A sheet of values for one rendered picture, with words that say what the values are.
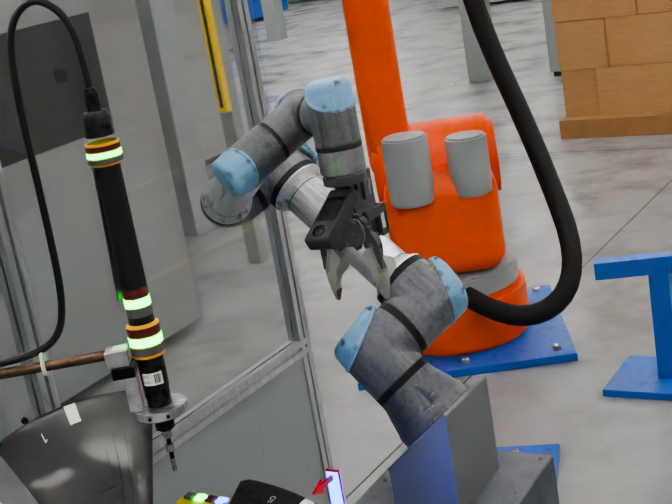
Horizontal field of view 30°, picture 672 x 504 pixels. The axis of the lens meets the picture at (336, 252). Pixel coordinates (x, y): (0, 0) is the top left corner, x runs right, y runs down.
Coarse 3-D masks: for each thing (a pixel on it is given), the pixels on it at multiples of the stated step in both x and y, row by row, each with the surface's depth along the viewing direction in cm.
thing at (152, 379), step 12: (84, 96) 150; (96, 96) 150; (96, 108) 151; (84, 120) 151; (96, 120) 150; (108, 120) 151; (96, 132) 150; (108, 132) 151; (144, 360) 159; (156, 360) 159; (144, 372) 159; (156, 372) 159; (144, 384) 160; (156, 384) 160; (168, 384) 161; (156, 396) 160; (168, 396) 161; (156, 408) 161; (168, 420) 162
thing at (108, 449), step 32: (64, 416) 176; (96, 416) 177; (128, 416) 177; (0, 448) 174; (32, 448) 174; (64, 448) 174; (96, 448) 174; (128, 448) 174; (32, 480) 172; (64, 480) 172; (96, 480) 171; (128, 480) 171
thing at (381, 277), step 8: (368, 248) 198; (368, 256) 198; (384, 256) 201; (368, 264) 199; (376, 264) 198; (392, 264) 202; (376, 272) 198; (384, 272) 198; (392, 272) 201; (376, 280) 199; (384, 280) 198; (384, 288) 199; (384, 296) 200
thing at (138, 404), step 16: (112, 352) 158; (128, 352) 160; (112, 368) 159; (128, 368) 159; (128, 384) 160; (128, 400) 160; (144, 400) 162; (176, 400) 162; (144, 416) 159; (160, 416) 159; (176, 416) 160
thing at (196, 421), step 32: (256, 64) 296; (256, 96) 297; (0, 192) 230; (0, 224) 230; (288, 224) 308; (288, 256) 309; (288, 288) 310; (32, 320) 237; (288, 352) 309; (256, 384) 298; (192, 416) 278; (320, 416) 322; (160, 448) 270; (320, 448) 322
